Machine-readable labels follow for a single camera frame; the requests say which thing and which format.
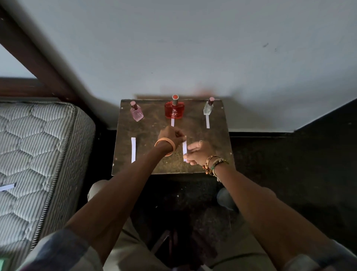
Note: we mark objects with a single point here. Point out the red perfume bottle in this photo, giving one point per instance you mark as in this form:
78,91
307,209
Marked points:
174,110

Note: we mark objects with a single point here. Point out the person's right forearm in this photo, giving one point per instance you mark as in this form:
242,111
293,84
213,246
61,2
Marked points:
265,215

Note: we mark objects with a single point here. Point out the person's left hand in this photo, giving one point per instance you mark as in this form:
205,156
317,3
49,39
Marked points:
168,134

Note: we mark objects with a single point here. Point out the small brown table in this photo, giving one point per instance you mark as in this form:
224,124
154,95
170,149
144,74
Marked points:
150,134

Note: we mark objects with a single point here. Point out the person's right fingers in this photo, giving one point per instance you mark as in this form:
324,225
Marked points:
190,158

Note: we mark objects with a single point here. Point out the person's right hand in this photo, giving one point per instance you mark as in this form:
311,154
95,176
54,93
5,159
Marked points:
201,154

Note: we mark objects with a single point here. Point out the person's left forearm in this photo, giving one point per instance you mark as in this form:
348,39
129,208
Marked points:
117,195

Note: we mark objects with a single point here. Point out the clear perfume bottle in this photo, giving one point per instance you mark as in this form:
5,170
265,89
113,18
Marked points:
208,107

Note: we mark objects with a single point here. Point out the orange wristband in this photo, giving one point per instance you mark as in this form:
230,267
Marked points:
170,145

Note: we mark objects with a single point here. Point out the quilted grey mattress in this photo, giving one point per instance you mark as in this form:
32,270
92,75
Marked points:
33,156

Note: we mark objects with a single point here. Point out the plaid shirt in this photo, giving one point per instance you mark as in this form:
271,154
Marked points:
58,251

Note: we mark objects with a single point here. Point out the dark wooden bed frame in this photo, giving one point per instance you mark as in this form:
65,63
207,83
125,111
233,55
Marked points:
33,69

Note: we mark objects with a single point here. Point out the grey trousers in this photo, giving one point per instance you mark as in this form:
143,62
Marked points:
134,251

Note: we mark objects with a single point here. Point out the person's left fingers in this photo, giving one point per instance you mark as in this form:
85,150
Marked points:
181,137

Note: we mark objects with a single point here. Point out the pink perfume bottle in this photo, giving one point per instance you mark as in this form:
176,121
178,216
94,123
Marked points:
136,113

